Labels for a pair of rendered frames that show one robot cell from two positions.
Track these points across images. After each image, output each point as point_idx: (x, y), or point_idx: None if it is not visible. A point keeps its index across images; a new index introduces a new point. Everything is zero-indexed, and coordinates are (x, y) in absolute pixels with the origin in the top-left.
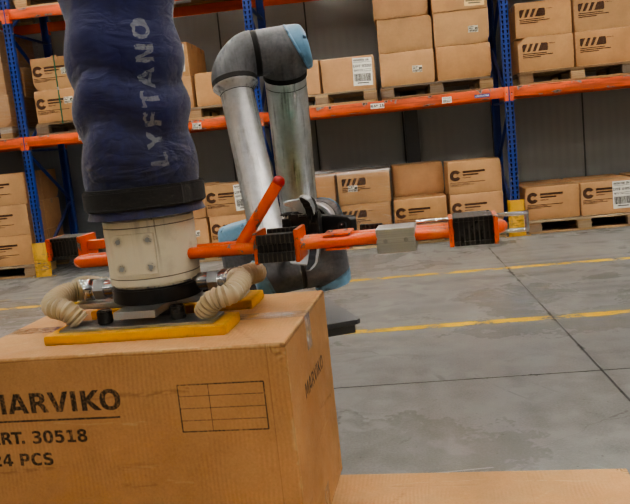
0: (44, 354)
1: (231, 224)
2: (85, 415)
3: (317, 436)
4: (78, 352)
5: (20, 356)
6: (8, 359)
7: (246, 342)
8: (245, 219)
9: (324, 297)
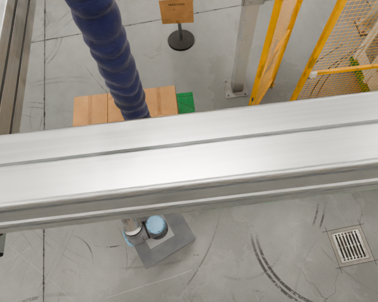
0: (158, 115)
1: (158, 223)
2: None
3: None
4: (151, 116)
5: (162, 115)
6: (164, 114)
7: (121, 120)
8: (155, 230)
9: (138, 254)
